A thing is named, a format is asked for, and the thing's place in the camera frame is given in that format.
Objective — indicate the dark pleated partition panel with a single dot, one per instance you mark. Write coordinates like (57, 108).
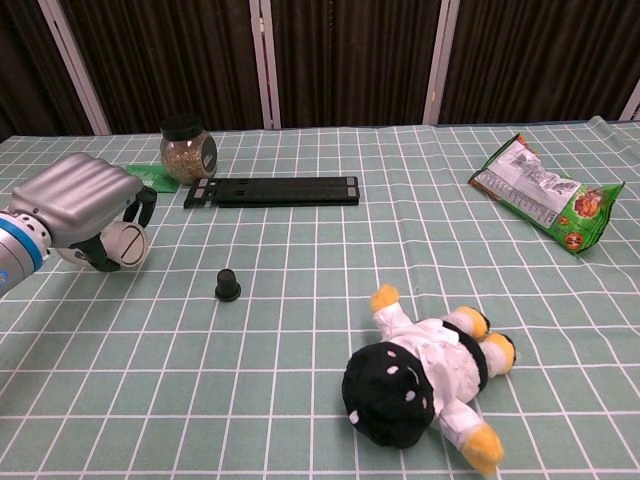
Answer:
(540, 60)
(350, 60)
(170, 60)
(30, 75)

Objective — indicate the small black cap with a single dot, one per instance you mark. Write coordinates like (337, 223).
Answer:
(227, 285)

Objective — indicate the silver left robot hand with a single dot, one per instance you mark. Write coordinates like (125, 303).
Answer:
(80, 195)

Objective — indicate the green sachet packet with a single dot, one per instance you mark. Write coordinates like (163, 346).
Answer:
(157, 177)

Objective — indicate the white partition frame post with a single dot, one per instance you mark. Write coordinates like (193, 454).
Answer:
(75, 70)
(631, 102)
(265, 65)
(440, 60)

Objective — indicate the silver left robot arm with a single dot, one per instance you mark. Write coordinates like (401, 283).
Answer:
(15, 250)

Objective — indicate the white paper cup floral print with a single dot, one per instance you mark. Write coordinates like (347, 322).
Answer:
(75, 255)

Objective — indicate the glass jar black lid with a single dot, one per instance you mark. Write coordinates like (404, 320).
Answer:
(187, 155)

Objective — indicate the black plush toy white coat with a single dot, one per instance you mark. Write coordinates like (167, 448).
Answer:
(400, 390)

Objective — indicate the green checked tablecloth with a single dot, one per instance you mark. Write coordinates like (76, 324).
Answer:
(300, 350)

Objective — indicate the green snack bag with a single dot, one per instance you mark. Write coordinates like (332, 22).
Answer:
(540, 192)

